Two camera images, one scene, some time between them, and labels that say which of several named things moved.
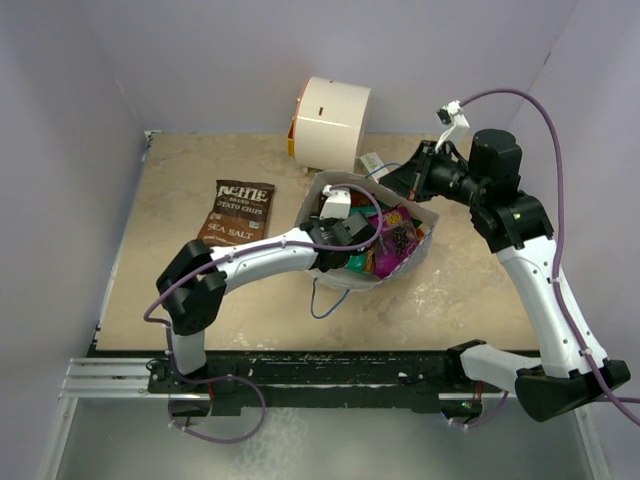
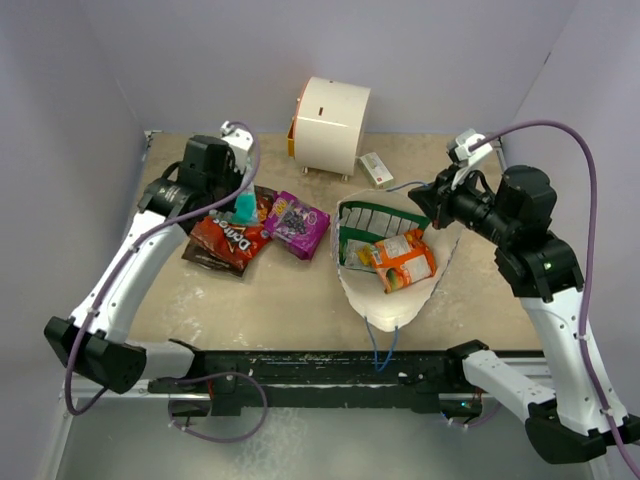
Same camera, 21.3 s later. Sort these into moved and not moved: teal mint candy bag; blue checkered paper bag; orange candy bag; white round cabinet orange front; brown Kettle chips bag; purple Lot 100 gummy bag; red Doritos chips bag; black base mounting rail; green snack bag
Moved: purple Lot 100 gummy bag; blue checkered paper bag; red Doritos chips bag; orange candy bag; teal mint candy bag; brown Kettle chips bag; green snack bag
Not moved: white round cabinet orange front; black base mounting rail
